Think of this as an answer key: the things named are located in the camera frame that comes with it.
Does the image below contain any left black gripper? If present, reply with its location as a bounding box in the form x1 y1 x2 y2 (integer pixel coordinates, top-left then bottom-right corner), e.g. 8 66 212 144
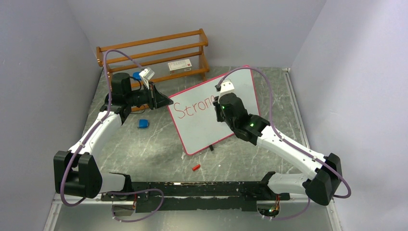
127 82 173 110

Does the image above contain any pink-framed whiteboard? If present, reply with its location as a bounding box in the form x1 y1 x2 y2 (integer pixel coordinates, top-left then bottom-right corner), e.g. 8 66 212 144
168 69 260 155

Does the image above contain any red marker cap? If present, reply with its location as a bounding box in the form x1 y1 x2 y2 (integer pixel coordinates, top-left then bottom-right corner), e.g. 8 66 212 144
192 164 201 171

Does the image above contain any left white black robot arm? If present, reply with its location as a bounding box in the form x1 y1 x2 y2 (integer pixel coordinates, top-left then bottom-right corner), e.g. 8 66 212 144
53 73 173 200

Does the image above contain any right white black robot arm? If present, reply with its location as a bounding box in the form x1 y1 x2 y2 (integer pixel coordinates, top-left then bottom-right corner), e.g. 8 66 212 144
213 93 342 205

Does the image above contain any blue eraser on table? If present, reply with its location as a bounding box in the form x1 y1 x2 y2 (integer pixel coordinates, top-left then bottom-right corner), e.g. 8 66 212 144
137 119 150 129

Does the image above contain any blue eraser on shelf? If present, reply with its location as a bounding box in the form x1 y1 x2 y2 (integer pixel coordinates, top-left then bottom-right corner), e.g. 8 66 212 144
132 72 141 80

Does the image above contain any white red marker box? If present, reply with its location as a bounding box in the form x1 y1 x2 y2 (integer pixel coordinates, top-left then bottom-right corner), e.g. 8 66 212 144
167 59 192 75

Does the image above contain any wooden three-tier shelf rack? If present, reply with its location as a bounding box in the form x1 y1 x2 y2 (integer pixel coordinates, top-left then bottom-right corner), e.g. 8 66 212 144
96 28 210 83

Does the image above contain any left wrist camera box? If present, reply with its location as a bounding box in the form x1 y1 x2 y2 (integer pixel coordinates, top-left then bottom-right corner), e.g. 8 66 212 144
139 67 155 89

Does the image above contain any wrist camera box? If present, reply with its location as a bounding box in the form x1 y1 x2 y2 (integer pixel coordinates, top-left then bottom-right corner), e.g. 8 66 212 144
139 67 155 89
216 79 235 97

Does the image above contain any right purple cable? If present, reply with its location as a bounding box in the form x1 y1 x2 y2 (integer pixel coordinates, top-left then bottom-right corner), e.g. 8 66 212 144
216 66 352 199

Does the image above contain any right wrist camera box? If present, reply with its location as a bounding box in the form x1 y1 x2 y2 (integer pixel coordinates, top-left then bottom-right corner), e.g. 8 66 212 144
216 79 235 97

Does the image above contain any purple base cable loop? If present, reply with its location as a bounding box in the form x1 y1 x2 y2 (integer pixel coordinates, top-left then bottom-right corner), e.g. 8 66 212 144
111 189 165 223

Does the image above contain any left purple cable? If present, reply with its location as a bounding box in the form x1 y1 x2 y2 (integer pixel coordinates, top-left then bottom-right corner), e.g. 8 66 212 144
60 49 143 207

